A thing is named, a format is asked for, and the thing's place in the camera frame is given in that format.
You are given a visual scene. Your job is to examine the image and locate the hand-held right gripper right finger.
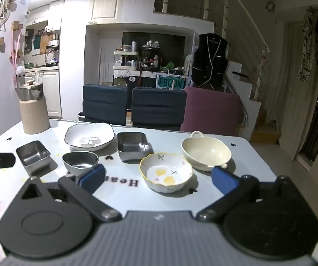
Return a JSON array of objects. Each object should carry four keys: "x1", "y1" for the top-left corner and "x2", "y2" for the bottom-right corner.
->
[{"x1": 196, "y1": 166, "x2": 301, "y2": 223}]

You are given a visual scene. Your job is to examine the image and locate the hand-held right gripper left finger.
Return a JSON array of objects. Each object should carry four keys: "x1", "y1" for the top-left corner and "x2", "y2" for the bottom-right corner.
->
[{"x1": 18, "y1": 163, "x2": 122, "y2": 224}]

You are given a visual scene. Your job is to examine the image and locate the cream bowl with handles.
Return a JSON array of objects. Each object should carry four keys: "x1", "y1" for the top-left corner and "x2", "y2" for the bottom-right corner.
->
[{"x1": 181, "y1": 131, "x2": 232, "y2": 172}]

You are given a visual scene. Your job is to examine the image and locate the large square steel container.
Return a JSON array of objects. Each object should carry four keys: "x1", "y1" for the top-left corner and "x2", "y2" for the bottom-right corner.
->
[{"x1": 116, "y1": 131, "x2": 151, "y2": 164}]

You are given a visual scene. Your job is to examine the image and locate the round steel bowl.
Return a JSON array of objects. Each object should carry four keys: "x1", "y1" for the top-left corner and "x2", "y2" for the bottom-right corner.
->
[{"x1": 62, "y1": 151, "x2": 99, "y2": 177}]

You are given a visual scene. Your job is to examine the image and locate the small square steel container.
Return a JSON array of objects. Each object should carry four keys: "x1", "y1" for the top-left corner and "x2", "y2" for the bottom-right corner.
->
[{"x1": 15, "y1": 140, "x2": 52, "y2": 175}]

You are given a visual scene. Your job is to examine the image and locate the white plate with dark rim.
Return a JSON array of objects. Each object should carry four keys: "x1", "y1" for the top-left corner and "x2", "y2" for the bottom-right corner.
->
[{"x1": 64, "y1": 122, "x2": 115, "y2": 152}]

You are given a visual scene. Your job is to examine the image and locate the beige canister with metal lid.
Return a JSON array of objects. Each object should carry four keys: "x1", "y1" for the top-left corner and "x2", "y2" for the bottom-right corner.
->
[{"x1": 19, "y1": 79, "x2": 50, "y2": 135}]

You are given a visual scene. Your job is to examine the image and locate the floral scalloped bowl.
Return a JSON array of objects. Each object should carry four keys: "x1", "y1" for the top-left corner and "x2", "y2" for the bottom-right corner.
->
[{"x1": 139, "y1": 152, "x2": 193, "y2": 193}]

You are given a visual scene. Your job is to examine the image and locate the wooden step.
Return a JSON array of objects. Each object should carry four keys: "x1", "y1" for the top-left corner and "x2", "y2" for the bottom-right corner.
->
[{"x1": 250, "y1": 124, "x2": 282, "y2": 145}]

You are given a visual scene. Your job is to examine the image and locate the mauve chair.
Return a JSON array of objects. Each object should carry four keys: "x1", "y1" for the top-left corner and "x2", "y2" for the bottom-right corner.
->
[{"x1": 180, "y1": 86, "x2": 244, "y2": 137}]

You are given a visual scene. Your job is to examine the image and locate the dark blue chair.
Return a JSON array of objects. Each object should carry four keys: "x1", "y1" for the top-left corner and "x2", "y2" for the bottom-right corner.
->
[
  {"x1": 131, "y1": 86, "x2": 187, "y2": 131},
  {"x1": 82, "y1": 84, "x2": 129, "y2": 126}
]

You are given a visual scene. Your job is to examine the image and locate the white kitchen base cabinets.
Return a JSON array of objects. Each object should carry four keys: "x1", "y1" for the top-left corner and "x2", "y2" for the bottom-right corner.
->
[{"x1": 23, "y1": 69, "x2": 63, "y2": 118}]

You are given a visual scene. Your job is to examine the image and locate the pink ribbon with pompom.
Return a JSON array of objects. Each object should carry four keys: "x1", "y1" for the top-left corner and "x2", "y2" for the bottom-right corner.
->
[{"x1": 11, "y1": 30, "x2": 26, "y2": 77}]

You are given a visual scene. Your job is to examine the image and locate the white staircase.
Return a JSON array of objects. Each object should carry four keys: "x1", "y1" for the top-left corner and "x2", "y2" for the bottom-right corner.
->
[{"x1": 222, "y1": 60, "x2": 262, "y2": 134}]

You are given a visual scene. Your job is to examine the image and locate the white curtain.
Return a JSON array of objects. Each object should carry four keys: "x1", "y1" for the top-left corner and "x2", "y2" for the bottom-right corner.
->
[{"x1": 266, "y1": 22, "x2": 318, "y2": 160}]

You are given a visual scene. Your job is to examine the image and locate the teal sign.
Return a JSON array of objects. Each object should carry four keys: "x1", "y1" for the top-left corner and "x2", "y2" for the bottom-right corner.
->
[{"x1": 156, "y1": 73, "x2": 186, "y2": 91}]

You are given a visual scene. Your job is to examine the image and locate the coffee maker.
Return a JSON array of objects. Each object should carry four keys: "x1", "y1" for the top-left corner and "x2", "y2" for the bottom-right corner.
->
[{"x1": 45, "y1": 40, "x2": 60, "y2": 67}]

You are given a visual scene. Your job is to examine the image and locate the black vest with white trim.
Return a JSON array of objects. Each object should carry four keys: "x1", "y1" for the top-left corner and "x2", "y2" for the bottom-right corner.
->
[{"x1": 191, "y1": 32, "x2": 229, "y2": 89}]

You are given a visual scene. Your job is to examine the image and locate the white shelf cart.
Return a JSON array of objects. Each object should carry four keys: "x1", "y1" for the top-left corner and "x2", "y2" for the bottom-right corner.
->
[{"x1": 113, "y1": 50, "x2": 140, "y2": 70}]

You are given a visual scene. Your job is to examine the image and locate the floral curtain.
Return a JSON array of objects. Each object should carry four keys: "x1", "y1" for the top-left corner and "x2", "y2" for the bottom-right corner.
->
[{"x1": 298, "y1": 9, "x2": 318, "y2": 83}]

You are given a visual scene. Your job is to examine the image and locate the stair railing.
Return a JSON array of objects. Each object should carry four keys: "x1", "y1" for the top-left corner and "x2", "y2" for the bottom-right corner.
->
[{"x1": 153, "y1": 0, "x2": 272, "y2": 55}]

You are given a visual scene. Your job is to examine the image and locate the white kitchen wall cabinet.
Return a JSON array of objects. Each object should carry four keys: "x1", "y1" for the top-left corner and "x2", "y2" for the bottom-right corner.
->
[{"x1": 46, "y1": 0, "x2": 66, "y2": 33}]

